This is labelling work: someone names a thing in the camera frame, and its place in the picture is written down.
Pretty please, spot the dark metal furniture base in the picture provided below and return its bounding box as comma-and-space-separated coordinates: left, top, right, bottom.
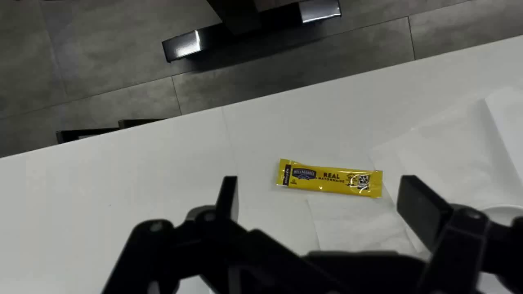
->
159, 0, 343, 63

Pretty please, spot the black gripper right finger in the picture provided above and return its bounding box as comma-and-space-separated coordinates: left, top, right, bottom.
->
395, 173, 523, 294

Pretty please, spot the white paper napkin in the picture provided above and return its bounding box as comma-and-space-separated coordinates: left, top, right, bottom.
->
305, 85, 523, 258

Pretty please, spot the yellow mayonnaise packet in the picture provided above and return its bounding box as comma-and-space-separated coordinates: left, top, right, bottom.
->
274, 157, 383, 199

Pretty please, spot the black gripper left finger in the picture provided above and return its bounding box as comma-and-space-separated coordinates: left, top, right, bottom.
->
101, 175, 328, 294

